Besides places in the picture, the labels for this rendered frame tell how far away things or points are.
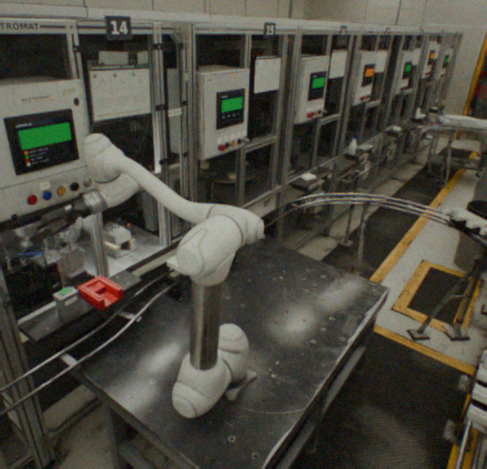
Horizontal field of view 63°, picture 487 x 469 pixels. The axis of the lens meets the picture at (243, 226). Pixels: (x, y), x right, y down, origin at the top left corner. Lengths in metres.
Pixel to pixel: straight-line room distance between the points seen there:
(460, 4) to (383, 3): 1.49
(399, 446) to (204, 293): 1.70
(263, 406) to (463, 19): 8.66
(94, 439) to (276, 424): 1.20
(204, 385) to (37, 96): 1.17
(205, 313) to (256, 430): 0.58
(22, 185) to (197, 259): 0.81
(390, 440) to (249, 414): 1.12
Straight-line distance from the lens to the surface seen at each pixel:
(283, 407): 1.77
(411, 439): 2.69
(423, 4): 9.73
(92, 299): 1.87
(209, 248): 1.11
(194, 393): 1.50
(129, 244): 2.24
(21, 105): 1.62
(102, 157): 1.50
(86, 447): 2.56
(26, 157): 1.63
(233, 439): 1.67
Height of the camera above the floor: 2.06
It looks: 27 degrees down
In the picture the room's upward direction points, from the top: 3 degrees clockwise
